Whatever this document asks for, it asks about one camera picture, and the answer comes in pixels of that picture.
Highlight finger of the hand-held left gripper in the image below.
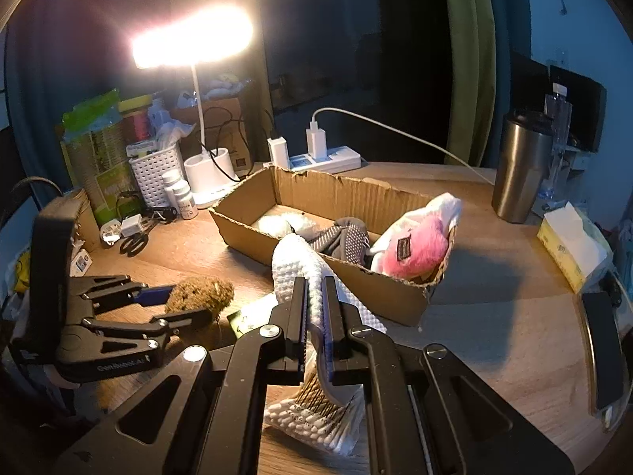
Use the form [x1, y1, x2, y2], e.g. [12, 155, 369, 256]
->
[74, 279, 177, 316]
[85, 308, 214, 346]

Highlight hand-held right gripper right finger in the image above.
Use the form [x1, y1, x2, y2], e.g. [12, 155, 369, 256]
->
[321, 277, 577, 475]

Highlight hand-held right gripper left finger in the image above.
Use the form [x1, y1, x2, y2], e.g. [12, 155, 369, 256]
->
[57, 277, 310, 475]

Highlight brown fuzzy heart toy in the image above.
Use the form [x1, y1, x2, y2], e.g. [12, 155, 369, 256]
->
[164, 277, 235, 323]

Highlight cardboard box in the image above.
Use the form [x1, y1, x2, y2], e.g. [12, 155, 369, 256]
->
[208, 165, 459, 328]

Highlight white waffle towel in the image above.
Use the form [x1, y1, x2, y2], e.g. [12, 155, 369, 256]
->
[270, 234, 390, 407]

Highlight grey dotted grip sock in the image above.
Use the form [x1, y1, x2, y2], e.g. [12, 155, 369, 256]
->
[309, 216, 368, 258]
[332, 224, 373, 264]

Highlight pink plush toy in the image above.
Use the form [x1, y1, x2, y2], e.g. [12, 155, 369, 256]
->
[370, 211, 451, 279]

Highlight black scissors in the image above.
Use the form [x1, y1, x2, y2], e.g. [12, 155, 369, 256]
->
[118, 230, 150, 258]

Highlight cotton swab bag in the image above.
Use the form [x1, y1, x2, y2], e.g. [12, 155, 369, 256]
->
[263, 370, 368, 457]

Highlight white pill bottle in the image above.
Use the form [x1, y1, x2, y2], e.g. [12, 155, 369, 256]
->
[172, 181, 199, 220]
[161, 169, 182, 205]

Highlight white plastic basket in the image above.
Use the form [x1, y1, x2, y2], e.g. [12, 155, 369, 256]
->
[128, 145, 187, 209]

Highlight packaged paper cup stack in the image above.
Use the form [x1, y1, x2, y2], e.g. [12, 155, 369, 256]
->
[61, 88, 133, 224]

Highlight crumpled plastic bag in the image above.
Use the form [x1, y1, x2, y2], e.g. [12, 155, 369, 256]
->
[147, 108, 197, 150]

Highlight white power strip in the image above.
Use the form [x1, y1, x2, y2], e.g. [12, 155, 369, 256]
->
[263, 145, 363, 176]

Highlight red jar with yellow lid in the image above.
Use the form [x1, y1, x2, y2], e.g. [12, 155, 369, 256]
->
[118, 93, 155, 143]

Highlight white charger plug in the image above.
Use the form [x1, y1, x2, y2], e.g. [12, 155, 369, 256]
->
[306, 128, 326, 160]
[267, 135, 289, 167]

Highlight brown cardboard carton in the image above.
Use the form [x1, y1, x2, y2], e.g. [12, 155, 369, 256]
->
[170, 96, 249, 170]

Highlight pale plush toys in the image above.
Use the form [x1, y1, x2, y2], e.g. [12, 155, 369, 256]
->
[204, 74, 254, 98]

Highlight steel tumbler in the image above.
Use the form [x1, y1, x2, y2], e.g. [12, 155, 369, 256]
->
[491, 108, 555, 224]

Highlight tissue pack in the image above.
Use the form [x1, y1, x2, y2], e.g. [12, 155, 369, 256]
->
[537, 202, 610, 295]

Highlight white desk lamp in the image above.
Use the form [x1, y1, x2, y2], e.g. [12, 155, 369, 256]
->
[130, 6, 255, 209]

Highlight black smartphone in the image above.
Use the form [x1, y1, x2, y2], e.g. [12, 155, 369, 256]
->
[580, 290, 626, 415]

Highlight dark window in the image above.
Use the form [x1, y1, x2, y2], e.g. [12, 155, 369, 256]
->
[261, 0, 446, 110]

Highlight yellow curtain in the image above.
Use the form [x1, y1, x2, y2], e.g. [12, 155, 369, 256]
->
[437, 0, 498, 167]

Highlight clear plastic bottle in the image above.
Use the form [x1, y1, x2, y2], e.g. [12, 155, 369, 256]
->
[539, 84, 575, 200]

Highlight black monitor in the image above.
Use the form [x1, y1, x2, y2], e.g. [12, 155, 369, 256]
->
[548, 64, 608, 154]
[509, 49, 551, 116]

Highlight white charging cable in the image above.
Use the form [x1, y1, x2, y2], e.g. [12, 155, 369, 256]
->
[311, 107, 496, 185]

